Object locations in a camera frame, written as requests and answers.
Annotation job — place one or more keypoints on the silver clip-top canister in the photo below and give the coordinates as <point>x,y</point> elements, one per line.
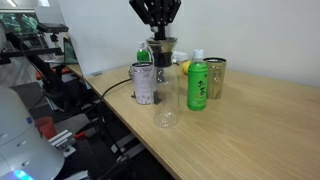
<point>144,87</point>

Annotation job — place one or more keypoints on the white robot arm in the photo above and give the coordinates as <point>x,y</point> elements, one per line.
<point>26,153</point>

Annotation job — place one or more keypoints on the green tea bottle white cap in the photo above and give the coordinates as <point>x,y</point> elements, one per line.
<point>197,82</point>

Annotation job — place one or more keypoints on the gold cylindrical tin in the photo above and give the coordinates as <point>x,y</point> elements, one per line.
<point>216,72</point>

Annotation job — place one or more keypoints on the black camera on stand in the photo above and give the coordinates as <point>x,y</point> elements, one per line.
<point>51,77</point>

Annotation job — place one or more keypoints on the glass coffee carafe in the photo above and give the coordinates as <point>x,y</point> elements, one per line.
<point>167,97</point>

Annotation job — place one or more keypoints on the red cup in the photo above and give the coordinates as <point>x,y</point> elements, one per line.
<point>46,126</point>

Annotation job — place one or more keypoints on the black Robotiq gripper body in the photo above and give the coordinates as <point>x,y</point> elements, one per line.
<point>156,12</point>

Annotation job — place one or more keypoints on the white power strip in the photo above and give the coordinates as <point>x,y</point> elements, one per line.
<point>180,56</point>

